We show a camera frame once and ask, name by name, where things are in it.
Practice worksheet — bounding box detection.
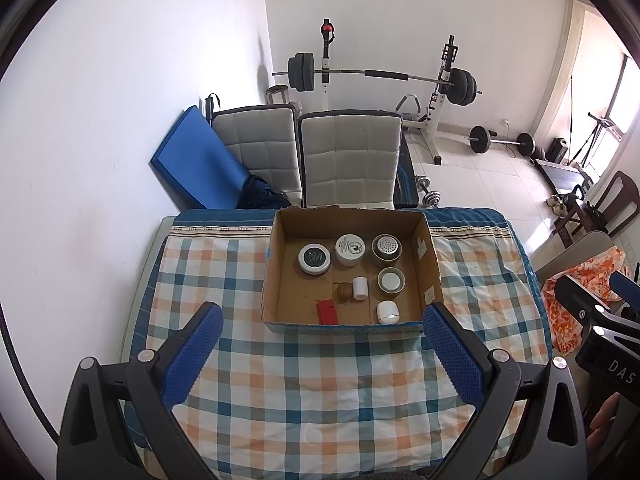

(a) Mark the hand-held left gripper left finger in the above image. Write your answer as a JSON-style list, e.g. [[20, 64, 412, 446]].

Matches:
[[56, 302, 225, 480]]

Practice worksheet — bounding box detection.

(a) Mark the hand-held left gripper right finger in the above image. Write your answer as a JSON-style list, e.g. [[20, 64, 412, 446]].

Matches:
[[422, 301, 588, 480]]

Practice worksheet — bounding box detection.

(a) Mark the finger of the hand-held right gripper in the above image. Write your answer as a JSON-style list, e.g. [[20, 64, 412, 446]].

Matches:
[[609, 271, 640, 319], [555, 275, 614, 329]]

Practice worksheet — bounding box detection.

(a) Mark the white earbuds case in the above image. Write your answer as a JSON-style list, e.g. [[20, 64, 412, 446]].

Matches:
[[376, 300, 401, 325]]

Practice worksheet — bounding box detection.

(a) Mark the tape roll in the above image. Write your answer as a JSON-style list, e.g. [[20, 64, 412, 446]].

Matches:
[[377, 266, 406, 295]]

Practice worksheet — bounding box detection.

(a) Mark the jar with perforated lid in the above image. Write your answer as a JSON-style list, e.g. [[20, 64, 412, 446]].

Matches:
[[371, 232, 402, 266]]

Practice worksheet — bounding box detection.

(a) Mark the cardboard box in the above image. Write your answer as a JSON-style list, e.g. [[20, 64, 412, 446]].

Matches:
[[260, 205, 443, 336]]

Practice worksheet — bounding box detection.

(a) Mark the white jar with label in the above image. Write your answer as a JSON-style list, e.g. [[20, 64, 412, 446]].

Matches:
[[334, 234, 365, 267]]

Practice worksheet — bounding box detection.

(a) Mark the round jar with black label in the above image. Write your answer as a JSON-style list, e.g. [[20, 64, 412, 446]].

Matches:
[[297, 242, 332, 276]]

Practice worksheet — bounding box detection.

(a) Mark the person's right hand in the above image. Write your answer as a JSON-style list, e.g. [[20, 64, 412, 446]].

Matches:
[[586, 392, 623, 461]]

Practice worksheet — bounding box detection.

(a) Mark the orange patterned cloth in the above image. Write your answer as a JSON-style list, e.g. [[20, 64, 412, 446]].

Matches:
[[542, 250, 628, 356]]

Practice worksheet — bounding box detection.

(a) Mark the dark wooden chair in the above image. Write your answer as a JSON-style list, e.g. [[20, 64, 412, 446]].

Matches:
[[552, 170, 640, 248]]

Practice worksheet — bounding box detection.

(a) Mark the checked tablecloth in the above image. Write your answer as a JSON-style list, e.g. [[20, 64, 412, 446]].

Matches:
[[122, 207, 553, 480]]

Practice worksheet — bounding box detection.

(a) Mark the low dark bench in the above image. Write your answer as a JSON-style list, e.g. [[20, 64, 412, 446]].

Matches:
[[535, 159, 594, 197]]

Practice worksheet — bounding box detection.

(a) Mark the small metal dumbbell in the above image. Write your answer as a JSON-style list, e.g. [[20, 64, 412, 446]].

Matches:
[[415, 176, 442, 208]]

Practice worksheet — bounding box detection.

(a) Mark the black tripod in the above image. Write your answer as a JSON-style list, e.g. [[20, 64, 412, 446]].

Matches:
[[570, 112, 617, 168]]

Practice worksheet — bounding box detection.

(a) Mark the black mat with blue pattern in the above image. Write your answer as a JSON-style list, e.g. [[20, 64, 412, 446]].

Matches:
[[394, 145, 419, 208]]

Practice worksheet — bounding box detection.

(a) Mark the dark blue bag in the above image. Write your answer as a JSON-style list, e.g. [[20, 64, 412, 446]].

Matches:
[[237, 175, 292, 209]]

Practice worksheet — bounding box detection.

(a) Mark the short barbell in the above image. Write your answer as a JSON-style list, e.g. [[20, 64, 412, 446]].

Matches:
[[468, 125, 537, 157]]

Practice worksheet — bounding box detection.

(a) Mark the blue foam mat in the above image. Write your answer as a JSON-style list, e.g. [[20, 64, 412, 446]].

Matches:
[[150, 105, 251, 210]]

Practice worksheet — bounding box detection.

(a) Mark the white padded chair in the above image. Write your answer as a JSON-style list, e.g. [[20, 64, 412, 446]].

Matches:
[[212, 105, 303, 208], [298, 110, 403, 209]]

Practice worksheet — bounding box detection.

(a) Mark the white weight bench rack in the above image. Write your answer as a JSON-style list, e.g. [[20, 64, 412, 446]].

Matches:
[[320, 19, 462, 166]]

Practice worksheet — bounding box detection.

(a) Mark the barbell with black plates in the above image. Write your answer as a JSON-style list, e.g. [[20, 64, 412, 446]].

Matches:
[[272, 52, 483, 107]]

